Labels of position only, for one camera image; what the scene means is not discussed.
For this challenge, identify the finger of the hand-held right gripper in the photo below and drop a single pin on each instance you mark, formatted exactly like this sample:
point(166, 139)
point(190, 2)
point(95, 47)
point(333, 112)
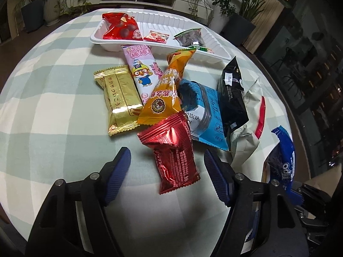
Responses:
point(316, 190)

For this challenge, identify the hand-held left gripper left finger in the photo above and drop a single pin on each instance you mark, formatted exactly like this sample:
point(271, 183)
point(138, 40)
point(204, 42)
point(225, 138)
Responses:
point(118, 174)

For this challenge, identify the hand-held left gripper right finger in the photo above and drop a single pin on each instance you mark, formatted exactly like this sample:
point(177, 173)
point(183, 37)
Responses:
point(217, 176)

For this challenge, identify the white packet with red stripe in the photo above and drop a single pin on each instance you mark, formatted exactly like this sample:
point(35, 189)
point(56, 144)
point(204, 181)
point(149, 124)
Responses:
point(245, 142)

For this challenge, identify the dark blue cookie packet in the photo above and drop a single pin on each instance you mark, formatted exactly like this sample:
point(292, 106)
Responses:
point(285, 150)

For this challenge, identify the dark red foil packet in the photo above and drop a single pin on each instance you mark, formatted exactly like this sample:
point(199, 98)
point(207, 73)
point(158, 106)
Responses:
point(171, 150)

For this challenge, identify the light blue snack packet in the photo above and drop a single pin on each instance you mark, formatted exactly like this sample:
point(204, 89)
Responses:
point(209, 112)

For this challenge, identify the black snack packet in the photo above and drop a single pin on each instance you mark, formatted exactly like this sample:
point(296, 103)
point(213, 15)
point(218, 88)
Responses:
point(231, 104)

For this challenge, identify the gold wafer packet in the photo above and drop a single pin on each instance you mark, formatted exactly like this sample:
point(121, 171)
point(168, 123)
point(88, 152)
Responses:
point(119, 99)

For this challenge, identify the orange snack packet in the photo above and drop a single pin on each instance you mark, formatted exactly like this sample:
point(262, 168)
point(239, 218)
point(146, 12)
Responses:
point(166, 96)

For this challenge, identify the pink cartoon snack packet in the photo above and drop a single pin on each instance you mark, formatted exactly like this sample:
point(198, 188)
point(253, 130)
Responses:
point(142, 67)

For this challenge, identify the clear packet of dark snacks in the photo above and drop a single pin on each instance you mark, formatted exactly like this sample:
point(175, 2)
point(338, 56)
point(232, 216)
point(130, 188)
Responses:
point(191, 38)

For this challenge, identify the small strawberry print packet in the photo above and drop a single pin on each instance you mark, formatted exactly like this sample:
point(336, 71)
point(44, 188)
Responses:
point(156, 37)

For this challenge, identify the red chocolate ball packet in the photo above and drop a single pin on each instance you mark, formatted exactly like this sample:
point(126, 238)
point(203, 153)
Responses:
point(120, 28)

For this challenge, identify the white plastic tray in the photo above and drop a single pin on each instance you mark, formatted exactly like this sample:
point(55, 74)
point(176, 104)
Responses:
point(160, 24)

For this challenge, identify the glass sliding door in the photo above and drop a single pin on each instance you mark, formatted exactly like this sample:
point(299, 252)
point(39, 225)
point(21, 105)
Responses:
point(308, 72)

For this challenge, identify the large-leaf plant in dark pot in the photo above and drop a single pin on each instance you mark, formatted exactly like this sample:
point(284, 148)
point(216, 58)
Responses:
point(239, 29)

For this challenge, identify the bushy plant in white pot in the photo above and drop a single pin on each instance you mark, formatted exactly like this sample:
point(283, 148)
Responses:
point(222, 16)

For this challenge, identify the beige curtain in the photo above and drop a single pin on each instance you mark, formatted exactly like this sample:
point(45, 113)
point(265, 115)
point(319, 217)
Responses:
point(268, 18)

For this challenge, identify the small plant in pale pot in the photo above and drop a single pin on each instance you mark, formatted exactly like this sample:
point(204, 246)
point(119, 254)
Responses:
point(52, 10)

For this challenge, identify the tall plant in dark pot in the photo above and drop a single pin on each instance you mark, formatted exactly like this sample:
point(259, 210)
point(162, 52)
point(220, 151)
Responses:
point(32, 16)

